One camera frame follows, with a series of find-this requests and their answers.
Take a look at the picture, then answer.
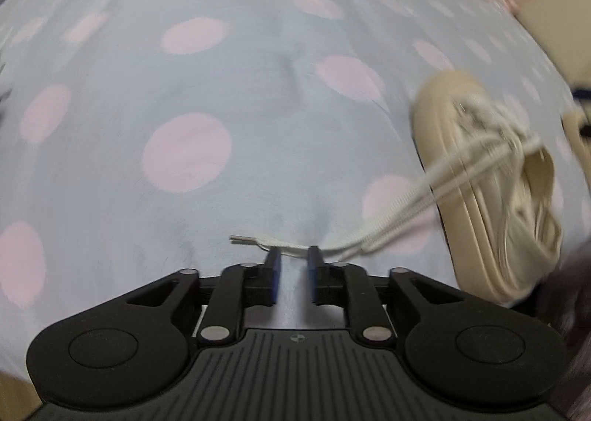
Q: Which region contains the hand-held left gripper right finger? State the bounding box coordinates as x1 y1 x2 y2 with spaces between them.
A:
307 244 465 346

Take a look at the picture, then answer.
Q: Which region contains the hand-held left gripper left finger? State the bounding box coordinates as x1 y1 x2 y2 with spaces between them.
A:
126 247 282 348

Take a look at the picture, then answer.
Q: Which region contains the white shoelace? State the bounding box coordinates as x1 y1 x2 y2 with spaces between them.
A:
229 95 542 261

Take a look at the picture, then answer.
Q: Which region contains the beige padded headboard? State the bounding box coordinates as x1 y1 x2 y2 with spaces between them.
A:
480 0 591 86

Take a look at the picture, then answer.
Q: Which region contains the purple fuzzy garment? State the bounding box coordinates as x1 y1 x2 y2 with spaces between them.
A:
517 248 591 421

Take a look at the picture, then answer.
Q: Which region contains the grey pink-dotted bedspread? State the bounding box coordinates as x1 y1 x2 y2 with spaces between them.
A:
0 0 591 380

